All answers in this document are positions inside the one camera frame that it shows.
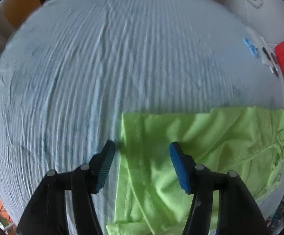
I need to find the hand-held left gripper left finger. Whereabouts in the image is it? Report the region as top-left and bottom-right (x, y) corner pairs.
(16, 140), (116, 235)

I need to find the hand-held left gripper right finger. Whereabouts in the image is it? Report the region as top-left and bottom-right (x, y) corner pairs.
(169, 141), (271, 235)

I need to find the lime green shirt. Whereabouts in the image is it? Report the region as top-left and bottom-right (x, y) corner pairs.
(106, 106), (284, 235)

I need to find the light blue printed bedsheet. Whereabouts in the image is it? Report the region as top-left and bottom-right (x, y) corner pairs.
(0, 0), (284, 227)

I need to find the blue clothespin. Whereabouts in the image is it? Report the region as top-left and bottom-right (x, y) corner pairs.
(242, 38), (259, 57)

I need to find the white paper sheet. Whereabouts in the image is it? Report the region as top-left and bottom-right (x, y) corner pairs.
(246, 28), (279, 74)

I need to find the wooden headboard frame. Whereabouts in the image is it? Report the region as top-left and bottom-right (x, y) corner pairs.
(0, 0), (59, 31)

